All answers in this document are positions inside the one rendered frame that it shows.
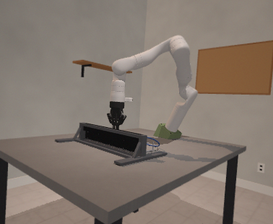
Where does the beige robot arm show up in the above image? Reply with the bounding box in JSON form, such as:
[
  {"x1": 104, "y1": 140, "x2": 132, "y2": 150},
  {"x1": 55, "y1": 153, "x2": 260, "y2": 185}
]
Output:
[{"x1": 110, "y1": 35, "x2": 198, "y2": 132}]

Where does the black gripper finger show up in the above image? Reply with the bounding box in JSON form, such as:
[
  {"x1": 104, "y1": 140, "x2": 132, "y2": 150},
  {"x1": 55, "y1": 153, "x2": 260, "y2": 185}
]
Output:
[
  {"x1": 107, "y1": 112, "x2": 115, "y2": 129},
  {"x1": 114, "y1": 112, "x2": 126, "y2": 129}
]

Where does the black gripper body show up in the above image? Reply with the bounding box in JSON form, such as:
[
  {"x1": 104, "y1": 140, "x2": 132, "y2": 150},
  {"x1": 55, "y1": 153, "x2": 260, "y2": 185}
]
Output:
[{"x1": 110, "y1": 101, "x2": 124, "y2": 119}]

